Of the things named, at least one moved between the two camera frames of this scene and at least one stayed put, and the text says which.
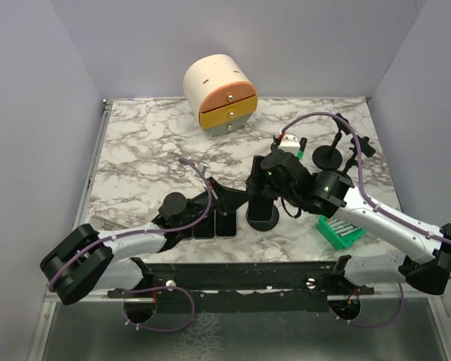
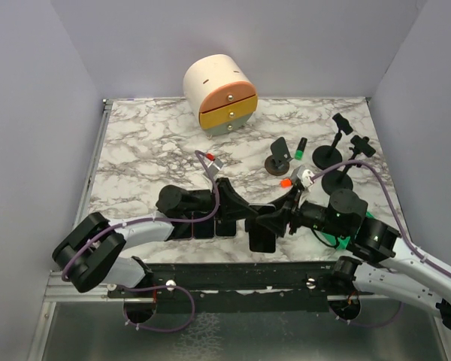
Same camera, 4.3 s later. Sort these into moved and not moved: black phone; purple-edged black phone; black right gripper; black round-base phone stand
Moved: black right gripper
Not moved: purple-edged black phone; black round-base phone stand; black phone
